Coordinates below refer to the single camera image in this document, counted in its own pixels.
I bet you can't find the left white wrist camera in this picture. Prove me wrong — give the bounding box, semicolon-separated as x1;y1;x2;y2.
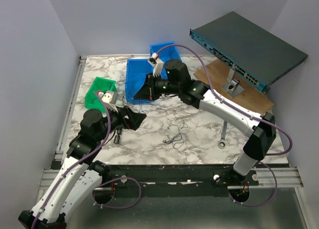
98;90;118;112

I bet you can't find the green plastic bin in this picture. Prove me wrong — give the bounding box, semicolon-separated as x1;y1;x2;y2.
84;76;117;115

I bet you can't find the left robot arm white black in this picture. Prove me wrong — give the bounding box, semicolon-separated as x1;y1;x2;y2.
18;106;147;229

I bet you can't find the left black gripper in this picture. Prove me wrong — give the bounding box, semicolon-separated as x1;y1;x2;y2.
96;103;146;142

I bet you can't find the aluminium frame rail left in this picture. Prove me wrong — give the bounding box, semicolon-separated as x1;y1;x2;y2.
54;56;87;161

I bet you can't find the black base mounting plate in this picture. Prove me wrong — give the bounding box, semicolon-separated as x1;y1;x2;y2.
49;160;260;198

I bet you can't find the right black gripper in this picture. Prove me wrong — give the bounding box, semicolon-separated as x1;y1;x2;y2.
134;73;180;102

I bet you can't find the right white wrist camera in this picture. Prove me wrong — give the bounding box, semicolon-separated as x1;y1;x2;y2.
148;53;164;77

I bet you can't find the black T-handle tool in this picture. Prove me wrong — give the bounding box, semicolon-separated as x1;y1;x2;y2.
114;129;122;144

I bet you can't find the large ratchet wrench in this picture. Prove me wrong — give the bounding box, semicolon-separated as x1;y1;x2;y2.
218;121;228;149

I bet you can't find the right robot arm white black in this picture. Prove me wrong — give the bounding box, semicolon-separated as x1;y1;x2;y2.
134;59;276;185

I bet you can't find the metal switch stand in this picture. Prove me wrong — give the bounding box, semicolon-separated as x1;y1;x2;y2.
222;69;244;98

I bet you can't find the wooden board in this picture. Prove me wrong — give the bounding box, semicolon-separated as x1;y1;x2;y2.
206;59;274;115

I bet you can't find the blue plastic bin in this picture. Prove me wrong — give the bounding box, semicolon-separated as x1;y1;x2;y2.
150;41;181;63
125;59;153;104

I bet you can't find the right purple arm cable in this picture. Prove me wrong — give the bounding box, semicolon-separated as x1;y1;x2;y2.
156;44;294;207

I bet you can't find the dark network switch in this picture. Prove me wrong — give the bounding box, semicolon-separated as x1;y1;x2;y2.
189;11;308;94

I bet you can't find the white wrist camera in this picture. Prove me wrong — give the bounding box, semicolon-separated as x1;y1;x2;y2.
148;53;164;77
98;90;118;112

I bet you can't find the black cable with white bands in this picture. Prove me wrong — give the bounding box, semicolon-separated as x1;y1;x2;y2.
162;117;189;155

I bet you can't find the blue plastic bin left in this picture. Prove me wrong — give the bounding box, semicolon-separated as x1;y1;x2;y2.
125;59;153;104

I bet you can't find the blue plastic bin right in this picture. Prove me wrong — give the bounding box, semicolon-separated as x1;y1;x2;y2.
150;41;181;63

